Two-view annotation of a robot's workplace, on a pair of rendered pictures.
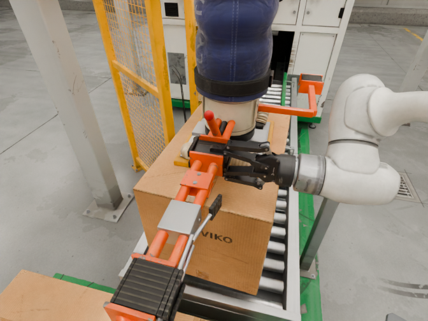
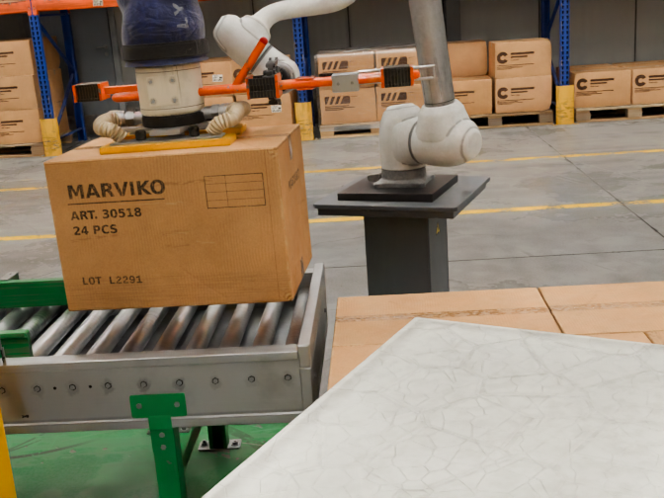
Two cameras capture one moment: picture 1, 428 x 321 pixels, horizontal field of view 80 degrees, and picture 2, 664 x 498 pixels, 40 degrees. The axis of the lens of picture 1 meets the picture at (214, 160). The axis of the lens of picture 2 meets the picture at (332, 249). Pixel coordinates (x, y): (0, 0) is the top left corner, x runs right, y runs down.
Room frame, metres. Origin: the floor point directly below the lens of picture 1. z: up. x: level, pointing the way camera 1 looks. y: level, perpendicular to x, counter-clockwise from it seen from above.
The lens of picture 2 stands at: (0.80, 2.41, 1.41)
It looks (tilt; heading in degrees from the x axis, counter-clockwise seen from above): 15 degrees down; 260
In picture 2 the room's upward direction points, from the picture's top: 4 degrees counter-clockwise
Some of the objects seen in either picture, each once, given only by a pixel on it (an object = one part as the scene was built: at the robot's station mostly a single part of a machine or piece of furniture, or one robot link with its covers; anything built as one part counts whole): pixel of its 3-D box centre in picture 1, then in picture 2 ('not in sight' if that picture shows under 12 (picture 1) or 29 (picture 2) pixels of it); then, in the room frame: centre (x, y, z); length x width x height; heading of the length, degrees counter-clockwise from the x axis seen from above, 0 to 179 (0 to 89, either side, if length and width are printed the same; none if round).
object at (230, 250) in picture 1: (225, 185); (189, 213); (0.74, -0.05, 0.87); 0.60 x 0.40 x 0.40; 163
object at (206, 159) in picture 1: (210, 154); (264, 86); (0.51, 0.01, 1.20); 0.10 x 0.08 x 0.06; 75
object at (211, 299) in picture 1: (204, 297); (312, 308); (0.43, 0.04, 0.58); 0.70 x 0.03 x 0.06; 76
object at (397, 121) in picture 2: not in sight; (403, 135); (-0.03, -0.60, 0.94); 0.18 x 0.16 x 0.22; 121
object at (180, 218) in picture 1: (180, 223); (345, 82); (0.30, 0.06, 1.20); 0.07 x 0.07 x 0.04; 75
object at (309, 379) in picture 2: (205, 309); (316, 343); (0.43, 0.04, 0.47); 0.70 x 0.03 x 0.15; 76
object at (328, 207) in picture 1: (323, 218); not in sight; (0.87, -0.59, 0.50); 0.07 x 0.07 x 1.00; 76
